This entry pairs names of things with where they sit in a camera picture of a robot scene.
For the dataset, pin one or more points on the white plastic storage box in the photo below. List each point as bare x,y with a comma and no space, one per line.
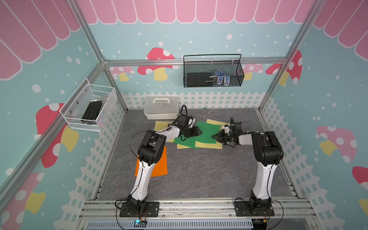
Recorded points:
161,107

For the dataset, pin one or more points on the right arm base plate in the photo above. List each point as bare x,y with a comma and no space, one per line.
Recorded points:
250,209

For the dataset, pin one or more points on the middle yellow paper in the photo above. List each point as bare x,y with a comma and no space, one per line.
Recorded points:
179,146

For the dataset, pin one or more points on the small green circuit board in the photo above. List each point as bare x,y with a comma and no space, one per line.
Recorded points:
140,223

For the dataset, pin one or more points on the blue white item in basket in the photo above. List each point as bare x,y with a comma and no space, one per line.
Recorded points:
220,78

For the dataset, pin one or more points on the small green paper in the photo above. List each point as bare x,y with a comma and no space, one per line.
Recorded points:
188,142

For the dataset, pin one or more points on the large green paper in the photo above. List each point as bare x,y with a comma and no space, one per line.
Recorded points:
208,130

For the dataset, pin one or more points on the yellow paper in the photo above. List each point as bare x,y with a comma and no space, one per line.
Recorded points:
217,145
179,146
161,125

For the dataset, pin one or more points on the black wire wall basket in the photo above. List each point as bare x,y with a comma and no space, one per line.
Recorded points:
230,64

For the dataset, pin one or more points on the black box in white basket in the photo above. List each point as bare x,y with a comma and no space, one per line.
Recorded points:
92,112

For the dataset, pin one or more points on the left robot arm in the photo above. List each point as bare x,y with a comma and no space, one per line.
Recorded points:
149,153

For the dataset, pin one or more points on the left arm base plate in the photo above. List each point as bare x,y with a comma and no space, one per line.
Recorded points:
149,209

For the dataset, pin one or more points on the orange paper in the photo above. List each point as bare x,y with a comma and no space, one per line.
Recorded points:
161,167

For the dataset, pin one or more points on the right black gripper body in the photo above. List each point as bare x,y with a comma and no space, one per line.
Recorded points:
225,138

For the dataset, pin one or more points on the left yellow paper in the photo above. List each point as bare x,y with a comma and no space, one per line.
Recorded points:
161,125

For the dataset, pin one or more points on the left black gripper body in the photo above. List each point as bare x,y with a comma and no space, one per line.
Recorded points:
190,132

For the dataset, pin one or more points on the right yellow paper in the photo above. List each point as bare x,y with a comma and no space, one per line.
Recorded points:
217,145

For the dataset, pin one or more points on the white wire wall basket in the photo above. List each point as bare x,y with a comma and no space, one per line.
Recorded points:
72,111

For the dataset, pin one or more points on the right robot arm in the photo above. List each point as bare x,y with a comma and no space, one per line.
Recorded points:
268,154

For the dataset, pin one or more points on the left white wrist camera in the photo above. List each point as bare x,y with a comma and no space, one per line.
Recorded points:
190,121

